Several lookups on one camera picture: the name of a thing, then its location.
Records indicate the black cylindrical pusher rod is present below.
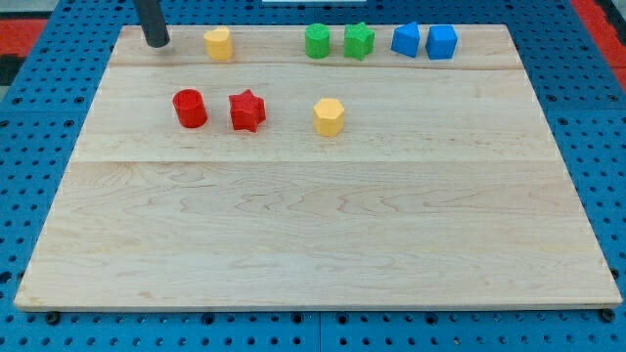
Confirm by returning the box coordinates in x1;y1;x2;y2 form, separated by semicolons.
133;0;170;48

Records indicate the green cylinder block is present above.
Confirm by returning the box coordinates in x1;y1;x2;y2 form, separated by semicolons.
305;23;331;59

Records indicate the yellow hexagon block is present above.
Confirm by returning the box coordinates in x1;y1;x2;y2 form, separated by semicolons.
313;98;345;137

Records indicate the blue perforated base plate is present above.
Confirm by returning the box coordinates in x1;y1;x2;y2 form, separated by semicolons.
1;0;625;351

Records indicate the red cylinder block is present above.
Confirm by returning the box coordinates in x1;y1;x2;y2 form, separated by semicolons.
172;89;208;128

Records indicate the blue triangular prism block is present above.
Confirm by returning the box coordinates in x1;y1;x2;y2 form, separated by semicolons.
390;22;421;58

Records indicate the green star block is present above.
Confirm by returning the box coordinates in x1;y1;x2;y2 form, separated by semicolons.
343;22;376;61

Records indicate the yellow heart block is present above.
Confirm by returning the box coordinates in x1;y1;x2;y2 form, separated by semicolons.
203;26;233;61

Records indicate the light wooden board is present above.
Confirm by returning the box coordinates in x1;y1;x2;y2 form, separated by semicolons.
15;24;622;312

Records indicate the blue cube block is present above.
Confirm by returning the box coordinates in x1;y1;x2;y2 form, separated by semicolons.
425;24;458;60

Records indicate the red star block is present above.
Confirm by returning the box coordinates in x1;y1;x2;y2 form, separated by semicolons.
229;89;266;133

